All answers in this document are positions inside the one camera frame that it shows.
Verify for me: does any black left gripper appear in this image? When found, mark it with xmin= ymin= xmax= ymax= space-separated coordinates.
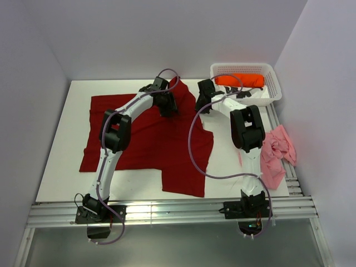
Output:
xmin=156 ymin=92 xmax=180 ymax=118

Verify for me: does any dark red t shirt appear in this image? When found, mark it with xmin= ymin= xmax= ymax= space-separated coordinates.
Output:
xmin=78 ymin=76 xmax=214 ymax=198

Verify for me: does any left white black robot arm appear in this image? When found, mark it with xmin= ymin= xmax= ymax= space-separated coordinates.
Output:
xmin=82 ymin=76 xmax=177 ymax=222

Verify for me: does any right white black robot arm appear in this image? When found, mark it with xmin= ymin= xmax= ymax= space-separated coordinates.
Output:
xmin=187 ymin=79 xmax=268 ymax=217

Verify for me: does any white black printed t shirt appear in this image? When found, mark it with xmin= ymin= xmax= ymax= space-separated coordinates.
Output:
xmin=217 ymin=85 xmax=270 ymax=99

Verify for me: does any rolled orange t shirt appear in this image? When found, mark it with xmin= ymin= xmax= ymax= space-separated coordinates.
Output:
xmin=215 ymin=73 xmax=265 ymax=88

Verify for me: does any white plastic basket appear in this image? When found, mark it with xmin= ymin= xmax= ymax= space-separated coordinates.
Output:
xmin=210 ymin=63 xmax=282 ymax=107

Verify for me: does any pink t shirt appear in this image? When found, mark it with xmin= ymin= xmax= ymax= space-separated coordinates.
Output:
xmin=238 ymin=124 xmax=297 ymax=191

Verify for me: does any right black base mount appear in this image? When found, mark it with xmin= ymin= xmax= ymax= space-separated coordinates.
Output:
xmin=219 ymin=194 xmax=273 ymax=237

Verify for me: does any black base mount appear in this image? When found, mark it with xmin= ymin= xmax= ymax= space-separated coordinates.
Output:
xmin=74 ymin=193 xmax=127 ymax=244
xmin=219 ymin=194 xmax=273 ymax=237

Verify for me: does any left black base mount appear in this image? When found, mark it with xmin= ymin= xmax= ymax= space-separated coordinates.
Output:
xmin=74 ymin=193 xmax=127 ymax=244

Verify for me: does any aluminium rail frame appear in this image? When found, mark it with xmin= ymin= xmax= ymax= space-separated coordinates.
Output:
xmin=13 ymin=105 xmax=334 ymax=267

